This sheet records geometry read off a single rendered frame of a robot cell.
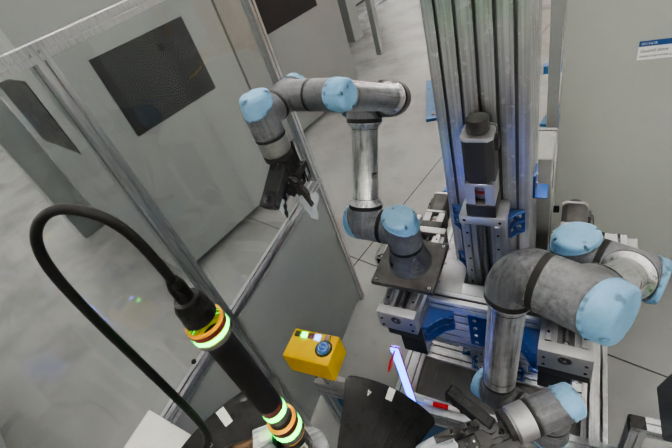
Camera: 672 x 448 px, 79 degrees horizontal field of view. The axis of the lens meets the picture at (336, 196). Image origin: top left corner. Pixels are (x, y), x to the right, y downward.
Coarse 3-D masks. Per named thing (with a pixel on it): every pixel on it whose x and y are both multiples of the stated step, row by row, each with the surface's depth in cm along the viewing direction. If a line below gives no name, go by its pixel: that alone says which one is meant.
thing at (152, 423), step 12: (192, 360) 99; (144, 420) 88; (156, 420) 89; (144, 432) 87; (156, 432) 88; (168, 432) 89; (180, 432) 90; (132, 444) 85; (144, 444) 86; (156, 444) 87; (168, 444) 88; (180, 444) 89
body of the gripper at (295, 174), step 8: (288, 152) 97; (296, 152) 103; (272, 160) 96; (280, 160) 96; (288, 160) 101; (296, 160) 103; (304, 160) 104; (296, 168) 102; (304, 168) 104; (288, 176) 100; (296, 176) 100; (304, 176) 106; (288, 184) 100; (288, 192) 102; (296, 192) 101
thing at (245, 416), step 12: (276, 384) 79; (240, 396) 77; (228, 408) 76; (240, 408) 76; (252, 408) 77; (216, 420) 76; (240, 420) 76; (252, 420) 76; (264, 420) 76; (216, 432) 75; (228, 432) 75; (240, 432) 76; (192, 444) 75; (228, 444) 75
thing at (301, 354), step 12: (300, 336) 129; (324, 336) 126; (336, 336) 125; (288, 348) 127; (300, 348) 125; (312, 348) 124; (336, 348) 123; (288, 360) 126; (300, 360) 123; (312, 360) 121; (324, 360) 120; (336, 360) 123; (312, 372) 125; (324, 372) 122; (336, 372) 123
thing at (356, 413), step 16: (352, 384) 100; (368, 384) 100; (384, 384) 100; (352, 400) 97; (368, 400) 97; (384, 400) 97; (400, 400) 97; (352, 416) 94; (368, 416) 94; (384, 416) 93; (400, 416) 94; (416, 416) 94; (432, 416) 95; (352, 432) 91; (368, 432) 91; (384, 432) 90; (400, 432) 91; (416, 432) 91
